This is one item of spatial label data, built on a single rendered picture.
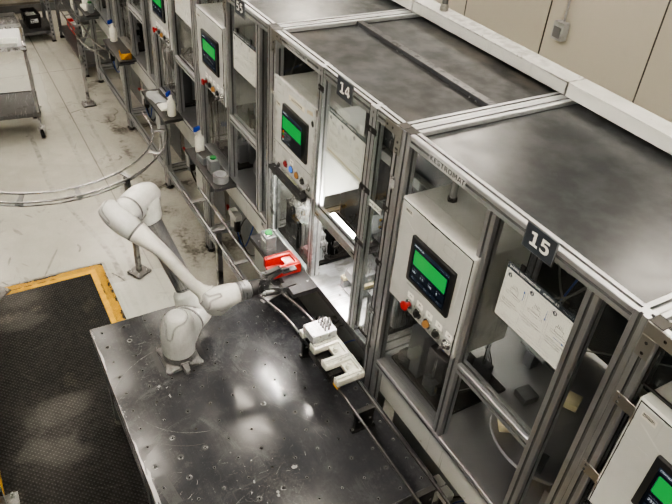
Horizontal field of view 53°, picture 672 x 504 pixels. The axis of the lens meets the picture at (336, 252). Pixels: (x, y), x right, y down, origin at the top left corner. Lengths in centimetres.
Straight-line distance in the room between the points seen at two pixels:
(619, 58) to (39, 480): 530
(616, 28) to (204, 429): 477
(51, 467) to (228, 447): 122
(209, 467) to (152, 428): 33
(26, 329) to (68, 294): 38
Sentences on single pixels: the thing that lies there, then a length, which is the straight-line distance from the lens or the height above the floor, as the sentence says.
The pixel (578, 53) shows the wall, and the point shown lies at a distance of 662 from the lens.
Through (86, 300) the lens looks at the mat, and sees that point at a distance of 478.
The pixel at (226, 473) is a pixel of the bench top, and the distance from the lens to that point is 292.
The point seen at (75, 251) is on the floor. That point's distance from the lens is 525.
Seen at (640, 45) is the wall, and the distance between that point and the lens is 621.
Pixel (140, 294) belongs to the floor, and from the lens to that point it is 477.
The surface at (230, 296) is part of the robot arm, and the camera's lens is 294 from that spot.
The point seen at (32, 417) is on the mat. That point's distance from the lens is 416.
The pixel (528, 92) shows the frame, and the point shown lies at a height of 201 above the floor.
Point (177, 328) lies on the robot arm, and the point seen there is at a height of 93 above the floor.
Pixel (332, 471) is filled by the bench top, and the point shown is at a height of 68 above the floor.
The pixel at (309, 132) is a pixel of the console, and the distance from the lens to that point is 304.
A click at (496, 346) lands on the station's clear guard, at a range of 231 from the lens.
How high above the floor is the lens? 309
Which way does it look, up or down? 37 degrees down
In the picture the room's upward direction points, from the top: 5 degrees clockwise
